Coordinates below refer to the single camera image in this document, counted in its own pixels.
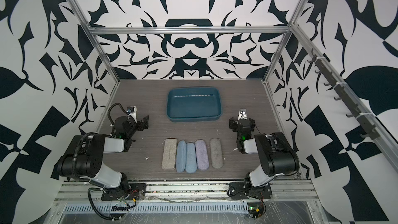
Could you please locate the black wall hook rack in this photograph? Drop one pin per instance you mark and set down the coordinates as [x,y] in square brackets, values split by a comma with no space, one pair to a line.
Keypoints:
[349,116]

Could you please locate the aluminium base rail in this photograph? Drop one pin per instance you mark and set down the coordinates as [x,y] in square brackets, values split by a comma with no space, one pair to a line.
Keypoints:
[212,191]

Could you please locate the aluminium cage frame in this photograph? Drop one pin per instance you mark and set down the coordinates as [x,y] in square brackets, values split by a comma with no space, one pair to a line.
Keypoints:
[387,144]

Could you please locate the beige glasses case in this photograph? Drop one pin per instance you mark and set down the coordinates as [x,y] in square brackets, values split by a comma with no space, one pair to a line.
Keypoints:
[169,154]

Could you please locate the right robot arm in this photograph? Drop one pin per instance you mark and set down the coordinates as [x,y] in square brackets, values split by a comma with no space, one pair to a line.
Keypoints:
[277,158]

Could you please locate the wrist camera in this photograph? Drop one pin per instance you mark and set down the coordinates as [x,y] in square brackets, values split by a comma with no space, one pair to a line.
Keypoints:
[131,112]
[242,114]

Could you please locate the grey glasses case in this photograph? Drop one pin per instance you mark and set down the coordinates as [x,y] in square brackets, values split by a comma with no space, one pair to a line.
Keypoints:
[216,153]

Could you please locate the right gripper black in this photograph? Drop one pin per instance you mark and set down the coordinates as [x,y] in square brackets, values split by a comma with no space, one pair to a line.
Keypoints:
[233,124]

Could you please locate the green circuit board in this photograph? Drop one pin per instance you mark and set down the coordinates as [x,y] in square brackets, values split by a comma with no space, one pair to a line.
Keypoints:
[255,211]

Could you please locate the purple glasses case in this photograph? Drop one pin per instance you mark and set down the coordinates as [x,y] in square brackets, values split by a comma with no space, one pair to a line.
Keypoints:
[202,155]

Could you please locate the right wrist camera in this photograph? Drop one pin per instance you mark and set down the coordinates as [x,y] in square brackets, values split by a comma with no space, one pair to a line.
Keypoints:
[242,114]

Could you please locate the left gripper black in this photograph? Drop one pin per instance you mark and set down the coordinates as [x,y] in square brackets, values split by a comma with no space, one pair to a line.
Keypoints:
[141,127]

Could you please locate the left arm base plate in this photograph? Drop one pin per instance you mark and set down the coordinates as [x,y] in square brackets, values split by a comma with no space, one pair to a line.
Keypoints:
[135,191]

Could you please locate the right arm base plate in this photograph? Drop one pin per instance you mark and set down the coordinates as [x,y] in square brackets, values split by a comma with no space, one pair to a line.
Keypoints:
[239,191]

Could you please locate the white slotted cable duct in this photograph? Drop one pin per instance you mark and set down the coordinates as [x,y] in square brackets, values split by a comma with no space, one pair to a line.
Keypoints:
[176,208]

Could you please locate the teal plastic storage box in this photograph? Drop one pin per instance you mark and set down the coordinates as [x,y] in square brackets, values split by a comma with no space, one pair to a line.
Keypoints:
[194,104]

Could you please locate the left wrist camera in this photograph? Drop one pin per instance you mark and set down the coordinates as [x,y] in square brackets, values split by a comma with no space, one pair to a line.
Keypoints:
[131,112]

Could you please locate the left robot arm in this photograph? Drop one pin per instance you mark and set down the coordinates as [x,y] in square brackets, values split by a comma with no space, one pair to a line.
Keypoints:
[83,159]

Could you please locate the light blue glasses case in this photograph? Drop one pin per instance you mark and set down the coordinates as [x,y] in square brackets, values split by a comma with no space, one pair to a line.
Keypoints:
[181,154]

